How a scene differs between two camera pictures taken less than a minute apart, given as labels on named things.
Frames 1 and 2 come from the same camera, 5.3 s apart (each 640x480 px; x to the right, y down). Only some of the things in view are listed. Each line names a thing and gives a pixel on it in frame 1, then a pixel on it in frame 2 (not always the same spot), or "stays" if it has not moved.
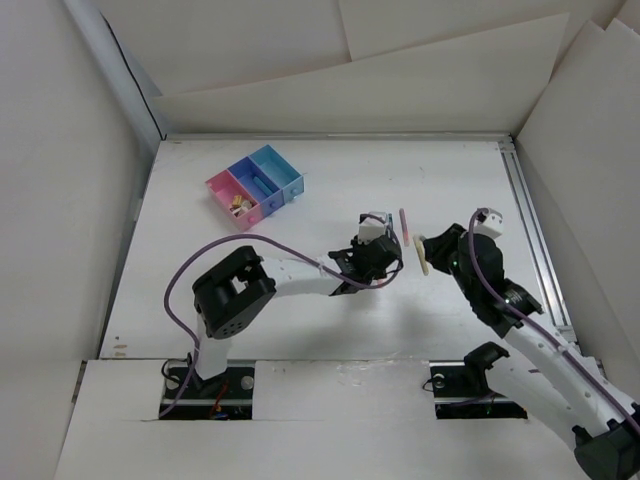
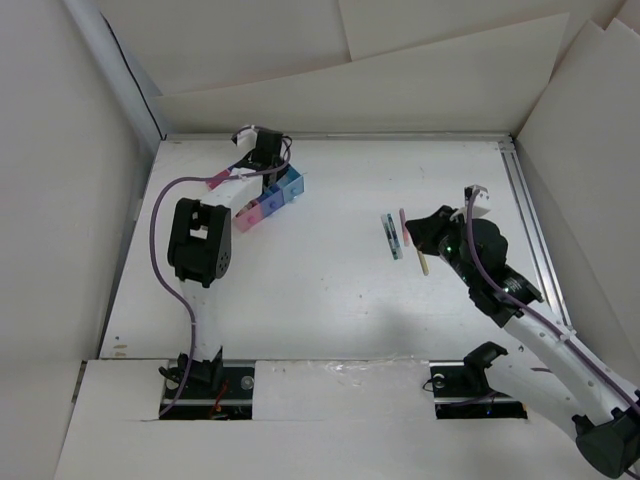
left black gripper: [356, 245] -> [279, 160]
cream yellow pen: [421, 253] stays
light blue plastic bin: [280, 171] stays
